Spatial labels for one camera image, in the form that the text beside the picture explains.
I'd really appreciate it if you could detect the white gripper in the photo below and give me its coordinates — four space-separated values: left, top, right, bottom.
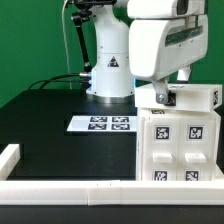
129 15 208 104

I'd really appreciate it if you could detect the white block with tags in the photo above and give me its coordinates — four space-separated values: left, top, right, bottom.
135 84 222 112

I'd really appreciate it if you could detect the white cabinet body box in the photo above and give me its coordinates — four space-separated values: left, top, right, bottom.
136 109 221 181

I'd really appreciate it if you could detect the white cabinet door with knob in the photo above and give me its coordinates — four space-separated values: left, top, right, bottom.
142 115 179 181

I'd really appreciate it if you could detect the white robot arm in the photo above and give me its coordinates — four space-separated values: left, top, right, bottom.
88 0 208 104

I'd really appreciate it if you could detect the flat white panel with tags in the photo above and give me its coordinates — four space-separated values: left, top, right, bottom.
67 115 136 133

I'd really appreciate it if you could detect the white U-shaped fence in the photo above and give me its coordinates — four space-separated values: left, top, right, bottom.
0 144 224 206

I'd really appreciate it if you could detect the black cable bundle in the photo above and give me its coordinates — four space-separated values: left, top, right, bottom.
27 72 92 91

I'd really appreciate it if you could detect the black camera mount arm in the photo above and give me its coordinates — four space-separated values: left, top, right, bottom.
71 0 97 72

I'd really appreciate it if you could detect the white cable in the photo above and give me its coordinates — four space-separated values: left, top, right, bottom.
61 0 74 90

